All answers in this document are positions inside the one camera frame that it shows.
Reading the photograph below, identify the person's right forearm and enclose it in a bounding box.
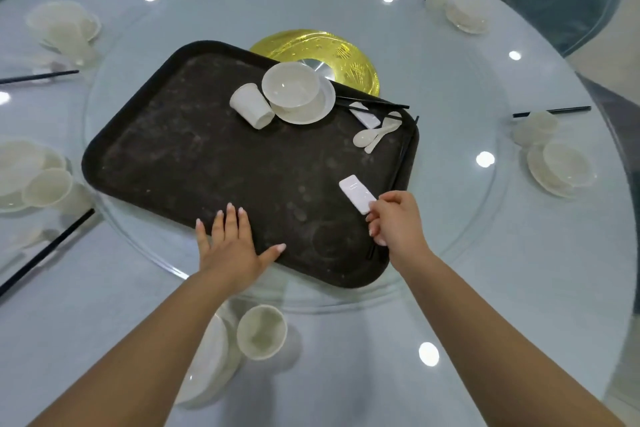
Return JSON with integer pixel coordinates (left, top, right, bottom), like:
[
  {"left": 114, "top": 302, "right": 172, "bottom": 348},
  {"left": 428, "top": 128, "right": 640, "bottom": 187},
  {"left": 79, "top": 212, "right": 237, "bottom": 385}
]
[{"left": 399, "top": 251, "right": 629, "bottom": 427}]

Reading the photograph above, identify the white round table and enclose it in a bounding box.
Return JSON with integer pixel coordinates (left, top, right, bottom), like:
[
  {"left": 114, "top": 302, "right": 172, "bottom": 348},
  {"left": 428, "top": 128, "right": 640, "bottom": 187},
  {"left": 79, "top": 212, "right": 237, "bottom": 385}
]
[{"left": 0, "top": 0, "right": 639, "bottom": 427}]

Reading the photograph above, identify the black tray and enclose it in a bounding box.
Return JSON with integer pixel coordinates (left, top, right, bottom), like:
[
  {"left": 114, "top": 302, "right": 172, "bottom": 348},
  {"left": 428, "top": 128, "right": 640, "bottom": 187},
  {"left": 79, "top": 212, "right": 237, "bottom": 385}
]
[{"left": 81, "top": 40, "right": 420, "bottom": 290}]

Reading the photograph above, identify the person's left hand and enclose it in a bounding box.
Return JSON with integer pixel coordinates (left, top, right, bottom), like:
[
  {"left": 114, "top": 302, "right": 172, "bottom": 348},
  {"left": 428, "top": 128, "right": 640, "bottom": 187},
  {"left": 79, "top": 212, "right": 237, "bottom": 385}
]
[{"left": 195, "top": 202, "right": 287, "bottom": 295}]

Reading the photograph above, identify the glass lazy susan turntable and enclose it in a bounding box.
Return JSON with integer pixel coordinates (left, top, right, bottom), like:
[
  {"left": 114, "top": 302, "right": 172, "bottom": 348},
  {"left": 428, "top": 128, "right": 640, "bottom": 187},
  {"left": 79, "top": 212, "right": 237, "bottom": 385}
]
[{"left": 82, "top": 0, "right": 517, "bottom": 315}]

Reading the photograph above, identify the person's right hand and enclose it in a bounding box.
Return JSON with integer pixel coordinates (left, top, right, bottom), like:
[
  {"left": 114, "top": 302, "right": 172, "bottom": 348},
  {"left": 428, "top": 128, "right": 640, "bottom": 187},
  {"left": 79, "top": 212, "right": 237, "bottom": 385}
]
[{"left": 366, "top": 190, "right": 432, "bottom": 274}]

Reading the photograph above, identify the gold turntable base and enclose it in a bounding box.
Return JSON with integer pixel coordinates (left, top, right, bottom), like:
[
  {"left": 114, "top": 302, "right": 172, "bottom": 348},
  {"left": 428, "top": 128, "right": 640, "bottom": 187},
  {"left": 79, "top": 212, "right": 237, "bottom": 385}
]
[{"left": 248, "top": 29, "right": 381, "bottom": 97}]

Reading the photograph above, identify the person's left forearm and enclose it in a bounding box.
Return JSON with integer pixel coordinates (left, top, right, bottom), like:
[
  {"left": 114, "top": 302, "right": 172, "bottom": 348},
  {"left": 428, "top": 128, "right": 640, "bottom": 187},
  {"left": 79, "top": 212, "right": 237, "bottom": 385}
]
[{"left": 27, "top": 269, "right": 261, "bottom": 427}]

